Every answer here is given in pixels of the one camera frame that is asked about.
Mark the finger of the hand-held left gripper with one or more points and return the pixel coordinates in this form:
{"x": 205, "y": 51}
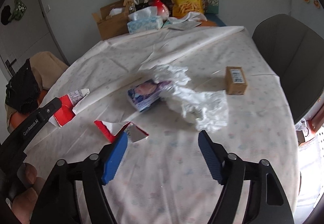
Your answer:
{"x": 49, "y": 110}

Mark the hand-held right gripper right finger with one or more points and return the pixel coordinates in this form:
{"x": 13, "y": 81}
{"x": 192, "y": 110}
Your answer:
{"x": 210, "y": 160}

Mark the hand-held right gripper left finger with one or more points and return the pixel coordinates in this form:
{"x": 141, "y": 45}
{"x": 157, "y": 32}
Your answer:
{"x": 115, "y": 160}

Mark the red white carton piece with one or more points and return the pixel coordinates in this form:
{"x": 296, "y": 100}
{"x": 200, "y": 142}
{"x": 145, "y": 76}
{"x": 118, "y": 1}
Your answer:
{"x": 67, "y": 110}

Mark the red carton piece silver inside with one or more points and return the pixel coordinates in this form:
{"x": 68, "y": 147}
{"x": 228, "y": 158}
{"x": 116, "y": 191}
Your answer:
{"x": 111, "y": 130}

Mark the white plastic sheet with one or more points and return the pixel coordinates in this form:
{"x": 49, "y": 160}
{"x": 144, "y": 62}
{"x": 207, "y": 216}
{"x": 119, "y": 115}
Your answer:
{"x": 202, "y": 106}

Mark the small brown cardboard box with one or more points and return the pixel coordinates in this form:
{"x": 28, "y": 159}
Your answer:
{"x": 236, "y": 79}

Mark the person's left hand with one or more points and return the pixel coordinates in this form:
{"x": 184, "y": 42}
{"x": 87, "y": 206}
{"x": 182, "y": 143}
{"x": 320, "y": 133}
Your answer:
{"x": 26, "y": 188}

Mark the black lace cloth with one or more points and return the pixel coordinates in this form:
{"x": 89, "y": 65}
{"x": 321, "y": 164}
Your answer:
{"x": 21, "y": 87}

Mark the tan chair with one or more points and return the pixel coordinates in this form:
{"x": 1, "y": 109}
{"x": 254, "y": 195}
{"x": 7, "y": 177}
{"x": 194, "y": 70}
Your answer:
{"x": 50, "y": 61}

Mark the grey door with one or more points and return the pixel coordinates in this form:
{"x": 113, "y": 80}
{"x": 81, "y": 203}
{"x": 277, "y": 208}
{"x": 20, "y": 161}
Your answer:
{"x": 30, "y": 36}

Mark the orange white box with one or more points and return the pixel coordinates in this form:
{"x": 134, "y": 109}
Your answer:
{"x": 305, "y": 135}

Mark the black hanging ornament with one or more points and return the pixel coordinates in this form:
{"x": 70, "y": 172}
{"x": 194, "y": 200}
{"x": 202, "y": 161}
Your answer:
{"x": 6, "y": 15}

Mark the open brown cardboard box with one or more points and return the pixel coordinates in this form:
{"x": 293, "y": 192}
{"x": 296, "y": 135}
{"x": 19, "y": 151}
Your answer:
{"x": 112, "y": 26}

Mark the green hanging ornament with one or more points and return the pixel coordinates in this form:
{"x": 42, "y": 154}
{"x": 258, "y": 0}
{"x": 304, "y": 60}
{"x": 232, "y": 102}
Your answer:
{"x": 20, "y": 8}

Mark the pale blue tissue box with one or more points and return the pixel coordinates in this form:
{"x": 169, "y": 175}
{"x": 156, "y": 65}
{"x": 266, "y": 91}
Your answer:
{"x": 145, "y": 23}

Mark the clear bottle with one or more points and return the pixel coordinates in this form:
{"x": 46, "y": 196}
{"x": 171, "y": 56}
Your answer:
{"x": 132, "y": 7}

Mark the flat printed sachet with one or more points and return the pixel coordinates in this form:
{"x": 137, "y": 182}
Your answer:
{"x": 182, "y": 26}

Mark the grey upholstered chair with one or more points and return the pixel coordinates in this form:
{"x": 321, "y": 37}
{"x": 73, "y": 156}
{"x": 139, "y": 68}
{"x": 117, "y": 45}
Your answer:
{"x": 283, "y": 44}

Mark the blue table mat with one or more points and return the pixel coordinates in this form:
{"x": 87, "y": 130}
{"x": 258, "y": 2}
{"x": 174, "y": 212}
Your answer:
{"x": 215, "y": 20}

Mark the dark utensil holder with sticks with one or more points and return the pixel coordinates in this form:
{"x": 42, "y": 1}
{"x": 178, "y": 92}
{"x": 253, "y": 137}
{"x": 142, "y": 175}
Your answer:
{"x": 144, "y": 2}

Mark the white crumpled wrapper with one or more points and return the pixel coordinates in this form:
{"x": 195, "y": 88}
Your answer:
{"x": 188, "y": 18}

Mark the red white round bottle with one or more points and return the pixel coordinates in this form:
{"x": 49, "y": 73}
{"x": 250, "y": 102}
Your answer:
{"x": 160, "y": 8}

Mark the orange brown magnet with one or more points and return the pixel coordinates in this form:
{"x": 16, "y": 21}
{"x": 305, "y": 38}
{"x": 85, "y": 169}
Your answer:
{"x": 316, "y": 4}

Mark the white wall switch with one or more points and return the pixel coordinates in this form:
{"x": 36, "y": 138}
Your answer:
{"x": 48, "y": 7}

